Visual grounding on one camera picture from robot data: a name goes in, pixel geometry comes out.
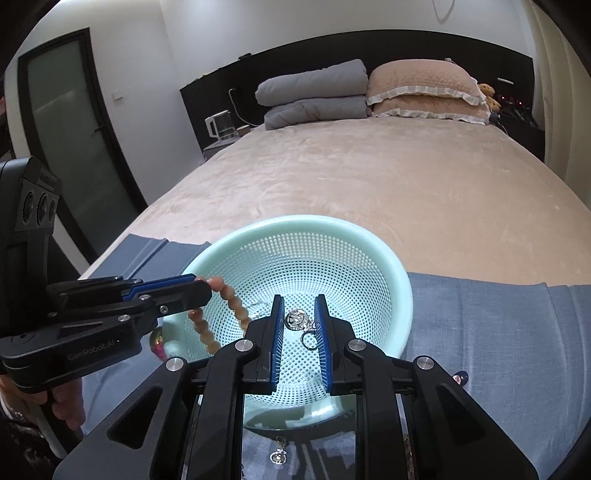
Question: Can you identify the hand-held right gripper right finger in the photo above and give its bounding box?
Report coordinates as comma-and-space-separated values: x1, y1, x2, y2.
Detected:
314, 294, 539, 480

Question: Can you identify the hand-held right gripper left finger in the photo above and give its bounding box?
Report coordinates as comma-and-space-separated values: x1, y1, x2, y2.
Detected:
53, 294, 285, 480

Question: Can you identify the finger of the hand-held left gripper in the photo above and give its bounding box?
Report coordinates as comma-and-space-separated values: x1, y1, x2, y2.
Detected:
47, 280, 213, 343
45, 272, 199, 305

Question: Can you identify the silver pendant keyring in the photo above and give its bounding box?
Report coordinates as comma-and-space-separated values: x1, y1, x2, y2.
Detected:
283, 309, 324, 350

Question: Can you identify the wooden bead bracelet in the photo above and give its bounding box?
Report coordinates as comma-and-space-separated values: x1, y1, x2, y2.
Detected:
186, 275, 254, 357

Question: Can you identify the mint green plastic strainer basket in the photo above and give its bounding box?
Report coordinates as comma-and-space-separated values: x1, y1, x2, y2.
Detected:
159, 215, 411, 431

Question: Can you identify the person's left forearm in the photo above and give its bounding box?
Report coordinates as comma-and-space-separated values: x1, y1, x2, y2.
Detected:
0, 373, 70, 464

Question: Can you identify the pink glittery jewelry piece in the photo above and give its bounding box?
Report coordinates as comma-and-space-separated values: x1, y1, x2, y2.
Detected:
150, 329, 170, 363

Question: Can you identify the person's left hand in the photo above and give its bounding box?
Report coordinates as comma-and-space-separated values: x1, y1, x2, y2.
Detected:
50, 379, 87, 432

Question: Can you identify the silver pendant earring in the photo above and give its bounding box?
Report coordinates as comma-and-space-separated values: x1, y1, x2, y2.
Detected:
270, 436, 290, 465

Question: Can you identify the grey bedside table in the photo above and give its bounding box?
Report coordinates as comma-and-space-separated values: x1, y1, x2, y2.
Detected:
202, 134, 242, 163

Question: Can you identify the blue grey cloth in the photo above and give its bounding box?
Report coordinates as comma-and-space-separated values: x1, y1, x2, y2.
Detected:
78, 233, 591, 480

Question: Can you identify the beige bed blanket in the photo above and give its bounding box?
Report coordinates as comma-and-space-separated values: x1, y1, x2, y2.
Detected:
78, 114, 591, 291

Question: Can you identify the frosted glass door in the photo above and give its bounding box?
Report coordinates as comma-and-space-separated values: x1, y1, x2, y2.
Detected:
17, 27, 149, 269

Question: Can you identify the white electric kettle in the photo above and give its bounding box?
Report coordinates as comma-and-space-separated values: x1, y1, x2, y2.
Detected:
205, 110, 239, 142

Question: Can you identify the black headboard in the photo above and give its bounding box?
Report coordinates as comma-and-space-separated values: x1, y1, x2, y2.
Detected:
178, 30, 537, 154

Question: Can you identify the grey folded quilt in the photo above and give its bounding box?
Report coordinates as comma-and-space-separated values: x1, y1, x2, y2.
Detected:
263, 95, 371, 130
255, 58, 369, 107

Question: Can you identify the pink ruffled pillow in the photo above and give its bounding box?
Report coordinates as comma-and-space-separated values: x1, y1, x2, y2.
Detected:
366, 58, 489, 108
371, 95, 491, 126

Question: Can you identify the dark bedside table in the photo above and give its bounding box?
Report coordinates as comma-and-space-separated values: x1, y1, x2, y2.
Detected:
496, 107, 547, 164

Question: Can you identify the brown teddy bear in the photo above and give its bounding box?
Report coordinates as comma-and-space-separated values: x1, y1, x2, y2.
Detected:
477, 82, 502, 112

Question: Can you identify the cream curtain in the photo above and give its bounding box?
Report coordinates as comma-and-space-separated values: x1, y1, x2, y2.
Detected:
525, 0, 591, 209

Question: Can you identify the white charging cable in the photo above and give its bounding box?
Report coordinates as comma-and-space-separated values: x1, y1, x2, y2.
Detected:
229, 87, 260, 128

